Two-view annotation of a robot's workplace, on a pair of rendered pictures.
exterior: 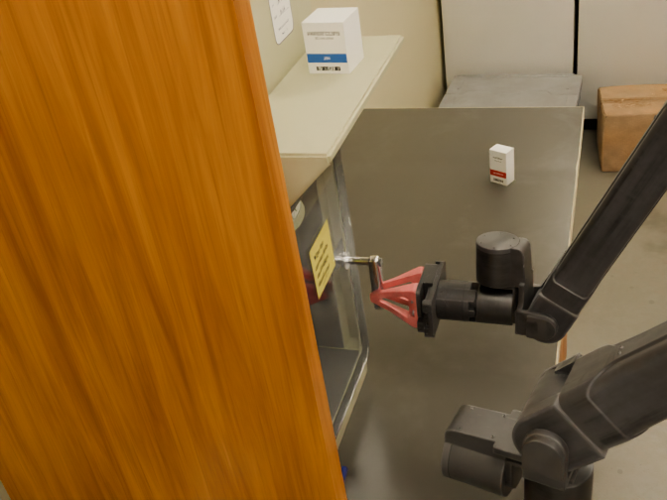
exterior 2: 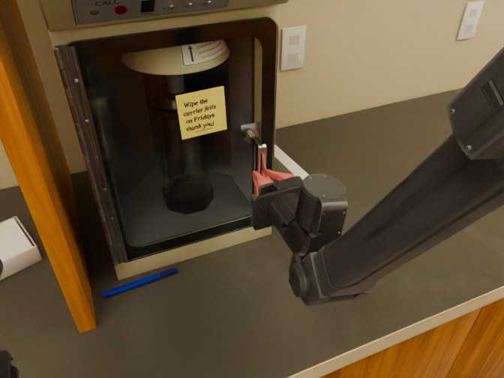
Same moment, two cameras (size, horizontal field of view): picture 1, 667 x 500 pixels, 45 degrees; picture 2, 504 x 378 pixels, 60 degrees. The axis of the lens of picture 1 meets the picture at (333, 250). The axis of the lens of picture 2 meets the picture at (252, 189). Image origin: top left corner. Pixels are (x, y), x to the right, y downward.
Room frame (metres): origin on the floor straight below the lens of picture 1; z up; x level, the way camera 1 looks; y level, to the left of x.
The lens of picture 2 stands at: (0.51, -0.47, 1.58)
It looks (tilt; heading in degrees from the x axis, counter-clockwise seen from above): 38 degrees down; 45
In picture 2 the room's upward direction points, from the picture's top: straight up
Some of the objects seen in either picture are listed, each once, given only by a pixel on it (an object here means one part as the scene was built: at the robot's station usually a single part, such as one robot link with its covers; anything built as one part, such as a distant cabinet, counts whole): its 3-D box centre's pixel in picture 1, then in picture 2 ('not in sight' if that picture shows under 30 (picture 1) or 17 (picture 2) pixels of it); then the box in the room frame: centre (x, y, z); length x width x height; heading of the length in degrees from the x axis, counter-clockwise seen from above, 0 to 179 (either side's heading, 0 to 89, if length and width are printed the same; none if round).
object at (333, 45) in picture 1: (333, 41); not in sight; (0.90, -0.04, 1.54); 0.05 x 0.05 x 0.06; 64
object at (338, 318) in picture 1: (322, 312); (189, 152); (0.86, 0.03, 1.19); 0.30 x 0.01 x 0.40; 158
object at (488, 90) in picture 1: (510, 124); not in sight; (3.41, -0.91, 0.17); 0.60 x 0.42 x 0.33; 66
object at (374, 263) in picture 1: (365, 281); (256, 160); (0.95, -0.04, 1.17); 0.05 x 0.03 x 0.10; 68
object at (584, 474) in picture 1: (551, 478); not in sight; (0.47, -0.15, 1.27); 0.07 x 0.06 x 0.07; 54
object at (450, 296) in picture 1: (453, 300); (289, 214); (0.90, -0.15, 1.14); 0.10 x 0.07 x 0.07; 158
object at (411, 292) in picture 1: (404, 294); (271, 187); (0.94, -0.09, 1.14); 0.09 x 0.07 x 0.07; 68
